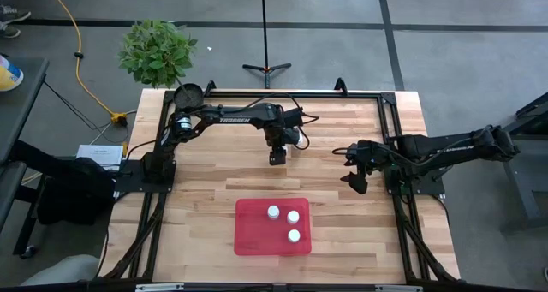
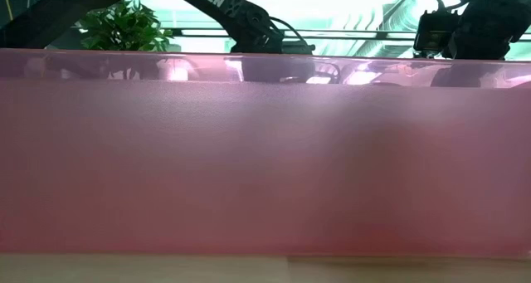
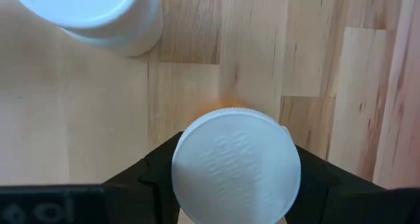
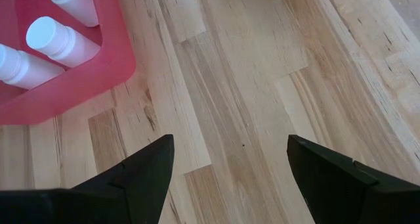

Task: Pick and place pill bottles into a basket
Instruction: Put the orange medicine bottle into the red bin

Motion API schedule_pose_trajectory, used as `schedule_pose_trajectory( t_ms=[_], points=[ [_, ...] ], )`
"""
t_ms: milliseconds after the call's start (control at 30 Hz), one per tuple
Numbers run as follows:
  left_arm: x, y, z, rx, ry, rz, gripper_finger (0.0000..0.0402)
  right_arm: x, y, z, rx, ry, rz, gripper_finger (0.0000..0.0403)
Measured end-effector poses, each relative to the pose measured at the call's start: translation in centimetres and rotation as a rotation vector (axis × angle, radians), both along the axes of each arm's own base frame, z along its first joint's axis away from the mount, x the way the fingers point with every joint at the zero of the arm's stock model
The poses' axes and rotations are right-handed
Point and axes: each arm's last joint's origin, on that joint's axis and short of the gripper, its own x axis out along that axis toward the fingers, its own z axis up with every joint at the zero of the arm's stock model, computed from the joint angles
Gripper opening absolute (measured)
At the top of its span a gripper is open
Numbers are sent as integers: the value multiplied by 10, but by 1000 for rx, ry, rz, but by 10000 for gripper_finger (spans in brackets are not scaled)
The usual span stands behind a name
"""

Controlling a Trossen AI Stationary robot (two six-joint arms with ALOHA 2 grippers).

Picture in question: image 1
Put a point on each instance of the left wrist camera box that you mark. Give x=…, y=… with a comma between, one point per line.
x=277, y=157

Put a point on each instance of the green leafy plant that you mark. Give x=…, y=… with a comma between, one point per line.
x=156, y=54

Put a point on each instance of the white box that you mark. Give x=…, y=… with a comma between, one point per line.
x=100, y=154

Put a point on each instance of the black bag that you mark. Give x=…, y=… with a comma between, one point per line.
x=73, y=189

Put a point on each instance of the dark round plant pot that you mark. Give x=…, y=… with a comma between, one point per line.
x=188, y=96

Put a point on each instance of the black aluminium table frame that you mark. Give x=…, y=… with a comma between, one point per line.
x=274, y=94

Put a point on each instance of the grey metal table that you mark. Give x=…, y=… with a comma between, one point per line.
x=526, y=172

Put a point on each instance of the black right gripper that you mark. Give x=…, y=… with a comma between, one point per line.
x=364, y=157

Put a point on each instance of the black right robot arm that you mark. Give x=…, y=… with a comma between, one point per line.
x=449, y=148

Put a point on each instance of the person's leg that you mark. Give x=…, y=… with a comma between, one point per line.
x=60, y=269

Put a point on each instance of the orange pill bottle white cap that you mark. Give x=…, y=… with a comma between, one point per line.
x=273, y=212

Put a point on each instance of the red translucent plastic basket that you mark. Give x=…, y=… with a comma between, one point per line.
x=257, y=236

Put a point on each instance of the person's shoe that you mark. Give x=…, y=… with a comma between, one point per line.
x=6, y=31
x=13, y=14

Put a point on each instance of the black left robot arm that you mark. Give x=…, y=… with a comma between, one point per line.
x=240, y=118

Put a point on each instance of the white cup bottom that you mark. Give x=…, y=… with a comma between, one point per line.
x=293, y=236

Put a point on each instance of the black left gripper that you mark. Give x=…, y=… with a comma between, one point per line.
x=276, y=138

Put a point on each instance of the silver metal bracket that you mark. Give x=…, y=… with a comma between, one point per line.
x=398, y=288
x=159, y=287

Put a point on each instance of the dark side table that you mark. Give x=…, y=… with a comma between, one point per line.
x=21, y=108

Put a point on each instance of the yellow blue white container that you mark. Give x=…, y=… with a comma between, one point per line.
x=8, y=75

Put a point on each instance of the black tripod stand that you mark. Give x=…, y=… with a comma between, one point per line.
x=265, y=35

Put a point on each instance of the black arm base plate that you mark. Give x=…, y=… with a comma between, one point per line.
x=428, y=185
x=128, y=182

